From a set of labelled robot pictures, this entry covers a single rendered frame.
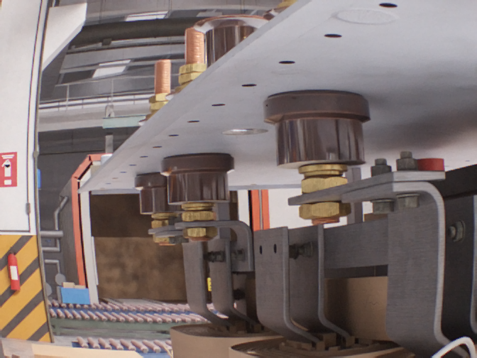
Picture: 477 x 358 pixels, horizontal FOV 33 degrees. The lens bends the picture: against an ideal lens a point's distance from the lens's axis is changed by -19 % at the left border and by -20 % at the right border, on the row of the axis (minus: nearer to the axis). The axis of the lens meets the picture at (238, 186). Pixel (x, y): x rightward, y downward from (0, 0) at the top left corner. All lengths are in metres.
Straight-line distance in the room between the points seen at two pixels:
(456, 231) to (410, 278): 0.06
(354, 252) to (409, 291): 0.28
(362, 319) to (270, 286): 0.14
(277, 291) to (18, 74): 10.60
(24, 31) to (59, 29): 0.63
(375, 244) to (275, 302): 0.22
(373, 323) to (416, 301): 0.35
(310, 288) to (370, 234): 0.19
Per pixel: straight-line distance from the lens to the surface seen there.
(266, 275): 1.20
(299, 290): 1.22
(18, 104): 11.57
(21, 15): 11.90
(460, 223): 0.76
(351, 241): 1.06
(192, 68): 1.46
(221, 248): 1.60
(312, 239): 1.17
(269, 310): 1.19
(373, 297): 1.11
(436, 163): 1.66
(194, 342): 1.52
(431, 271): 0.74
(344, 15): 0.59
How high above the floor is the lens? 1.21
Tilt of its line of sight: 4 degrees up
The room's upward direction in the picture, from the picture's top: 3 degrees counter-clockwise
